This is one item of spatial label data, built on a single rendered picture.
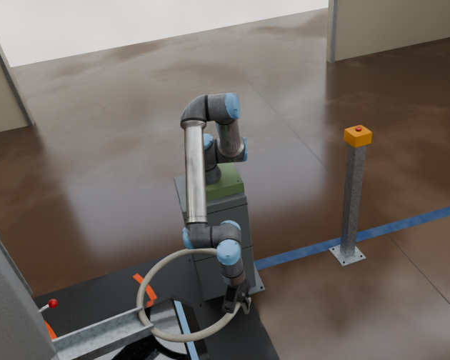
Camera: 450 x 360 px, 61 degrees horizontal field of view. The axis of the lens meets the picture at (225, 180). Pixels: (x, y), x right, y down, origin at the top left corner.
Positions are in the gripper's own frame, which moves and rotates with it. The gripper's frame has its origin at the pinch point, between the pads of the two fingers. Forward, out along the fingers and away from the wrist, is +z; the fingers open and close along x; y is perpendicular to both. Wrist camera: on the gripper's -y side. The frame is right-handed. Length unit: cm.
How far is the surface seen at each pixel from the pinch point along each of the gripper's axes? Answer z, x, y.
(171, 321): 1.2, 28.1, -12.0
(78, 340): -14, 52, -38
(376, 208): 93, -42, 188
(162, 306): 1.0, 35.9, -6.4
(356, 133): -17, -30, 126
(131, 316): -7.9, 40.7, -19.6
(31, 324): -49, 40, -52
